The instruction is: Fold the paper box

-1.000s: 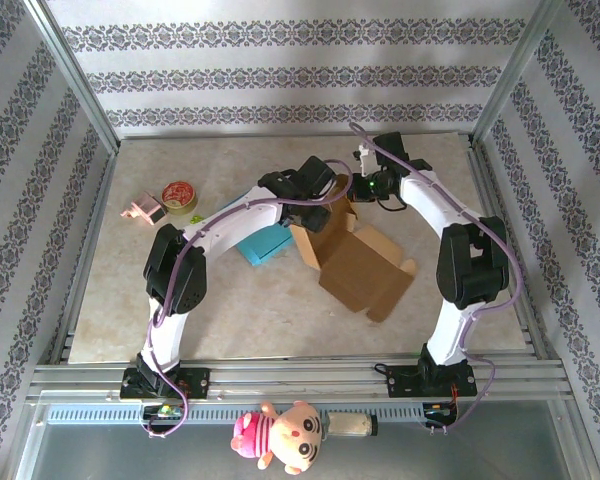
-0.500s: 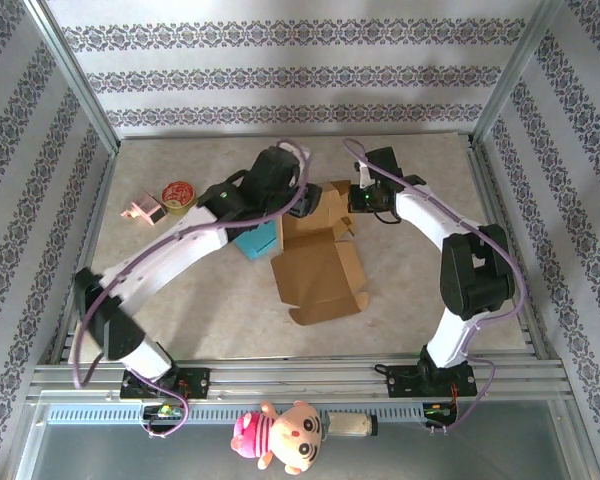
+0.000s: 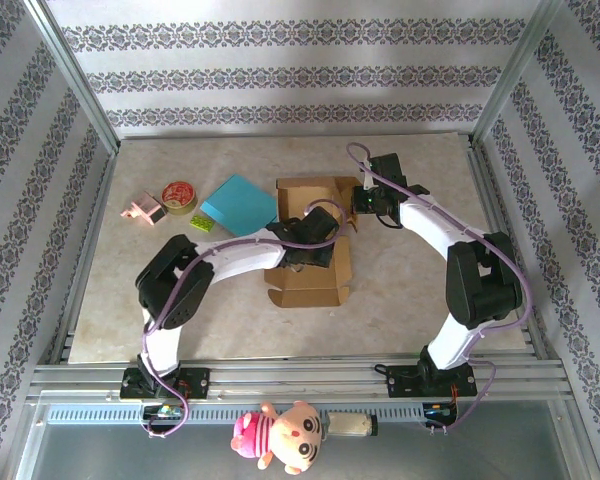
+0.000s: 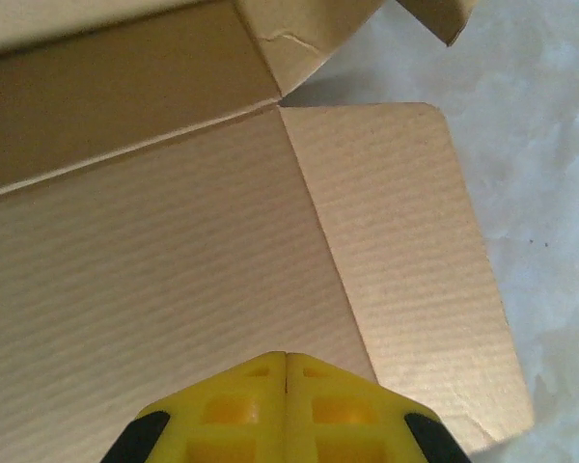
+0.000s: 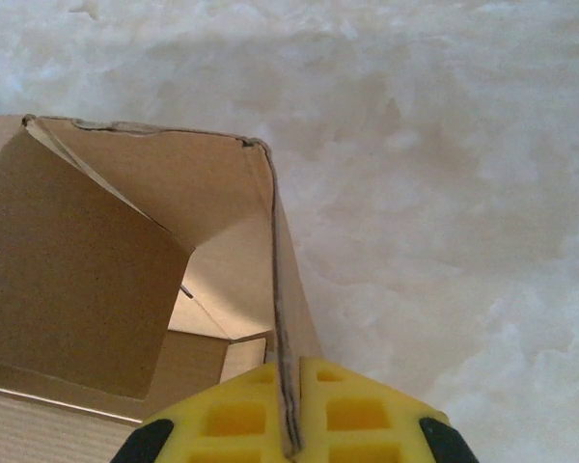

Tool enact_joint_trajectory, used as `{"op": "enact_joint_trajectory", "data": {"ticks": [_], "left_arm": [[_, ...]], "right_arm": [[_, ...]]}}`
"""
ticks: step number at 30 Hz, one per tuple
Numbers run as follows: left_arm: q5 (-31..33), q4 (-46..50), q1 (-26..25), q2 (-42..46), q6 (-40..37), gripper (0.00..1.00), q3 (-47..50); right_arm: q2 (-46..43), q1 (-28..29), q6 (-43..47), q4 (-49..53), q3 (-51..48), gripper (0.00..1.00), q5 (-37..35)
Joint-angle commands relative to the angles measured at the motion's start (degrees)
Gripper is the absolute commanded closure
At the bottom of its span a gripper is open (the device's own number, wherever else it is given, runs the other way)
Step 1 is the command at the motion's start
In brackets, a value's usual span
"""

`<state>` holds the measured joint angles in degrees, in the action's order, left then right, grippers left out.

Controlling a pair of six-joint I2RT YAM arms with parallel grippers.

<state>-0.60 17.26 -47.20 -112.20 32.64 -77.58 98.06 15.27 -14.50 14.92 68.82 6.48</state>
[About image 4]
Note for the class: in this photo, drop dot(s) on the brown cardboard box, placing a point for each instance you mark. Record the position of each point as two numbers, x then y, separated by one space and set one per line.
173 217

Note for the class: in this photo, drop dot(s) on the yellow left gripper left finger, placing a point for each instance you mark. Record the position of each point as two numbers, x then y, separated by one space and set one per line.
222 424

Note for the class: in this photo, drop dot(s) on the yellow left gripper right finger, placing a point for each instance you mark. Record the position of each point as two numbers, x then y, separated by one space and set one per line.
347 424

